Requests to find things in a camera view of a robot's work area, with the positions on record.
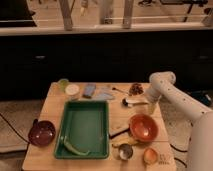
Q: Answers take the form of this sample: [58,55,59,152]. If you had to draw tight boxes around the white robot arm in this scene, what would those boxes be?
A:
[145,71,213,171]

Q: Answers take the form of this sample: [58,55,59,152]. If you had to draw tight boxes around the green plastic tray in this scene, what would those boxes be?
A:
[54,101,109,159]

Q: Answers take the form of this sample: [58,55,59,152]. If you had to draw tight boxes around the orange red bowl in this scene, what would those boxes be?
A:
[129,114,158,142]

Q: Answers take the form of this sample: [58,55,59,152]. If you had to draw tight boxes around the brown dried cluster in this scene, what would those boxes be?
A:
[129,83,143,95]

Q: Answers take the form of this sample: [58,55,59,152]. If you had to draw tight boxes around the small metal spoon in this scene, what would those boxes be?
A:
[112,87,129,94]

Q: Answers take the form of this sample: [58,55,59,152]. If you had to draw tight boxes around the light blue cloth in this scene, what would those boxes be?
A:
[93,86,115,101]

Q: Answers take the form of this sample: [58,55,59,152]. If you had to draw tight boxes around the yellow banana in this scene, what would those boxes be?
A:
[112,138,138,148]

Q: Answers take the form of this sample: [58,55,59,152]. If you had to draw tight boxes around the small orange dish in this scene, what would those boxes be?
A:
[143,148,158,165]

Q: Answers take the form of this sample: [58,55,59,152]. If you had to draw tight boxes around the small steel cup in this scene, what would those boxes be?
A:
[118,144,133,160]

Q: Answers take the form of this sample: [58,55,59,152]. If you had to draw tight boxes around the white round container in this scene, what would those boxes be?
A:
[65,84,80,99]

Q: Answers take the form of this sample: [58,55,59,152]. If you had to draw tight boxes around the green cup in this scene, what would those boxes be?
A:
[58,78,69,91]

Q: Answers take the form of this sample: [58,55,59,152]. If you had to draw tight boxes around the dark red bowl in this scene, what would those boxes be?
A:
[28,120,56,147]

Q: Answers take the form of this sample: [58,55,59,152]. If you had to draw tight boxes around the wooden spatula black handle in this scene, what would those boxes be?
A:
[109,122,129,137]

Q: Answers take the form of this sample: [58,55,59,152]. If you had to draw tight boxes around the black cable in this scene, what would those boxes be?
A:
[170,143,188,154]

